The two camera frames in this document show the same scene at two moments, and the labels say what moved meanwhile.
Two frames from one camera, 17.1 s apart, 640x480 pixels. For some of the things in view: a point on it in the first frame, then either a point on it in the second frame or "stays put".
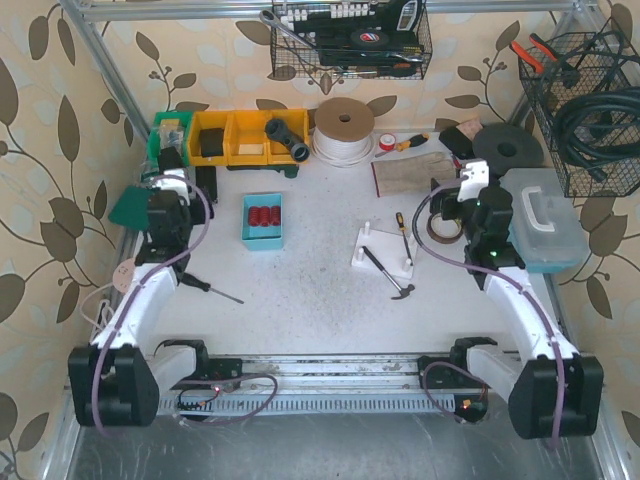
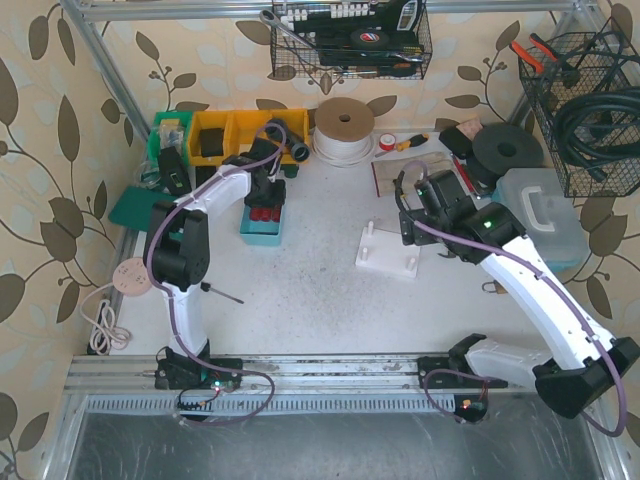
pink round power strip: (123, 274) stays put
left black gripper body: (170, 158) to (265, 198)
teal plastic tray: (261, 237) stays put
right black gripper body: (445, 201) to (409, 230)
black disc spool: (507, 146) stays put
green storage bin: (170, 129) stays put
